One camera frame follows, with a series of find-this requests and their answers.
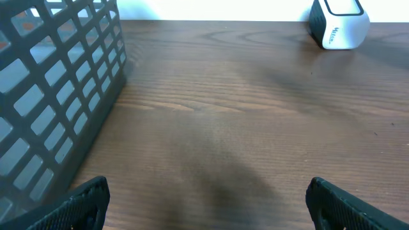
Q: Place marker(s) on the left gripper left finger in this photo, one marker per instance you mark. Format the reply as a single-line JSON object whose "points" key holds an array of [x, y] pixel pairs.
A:
{"points": [[84, 207]]}

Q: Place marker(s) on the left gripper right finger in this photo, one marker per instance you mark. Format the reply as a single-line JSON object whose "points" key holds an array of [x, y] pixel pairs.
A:
{"points": [[333, 208]]}

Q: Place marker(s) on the white barcode scanner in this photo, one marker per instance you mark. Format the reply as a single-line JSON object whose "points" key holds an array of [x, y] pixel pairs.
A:
{"points": [[338, 24]]}

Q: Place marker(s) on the grey plastic mesh basket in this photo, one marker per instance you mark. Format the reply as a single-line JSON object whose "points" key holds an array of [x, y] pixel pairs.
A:
{"points": [[61, 72]]}

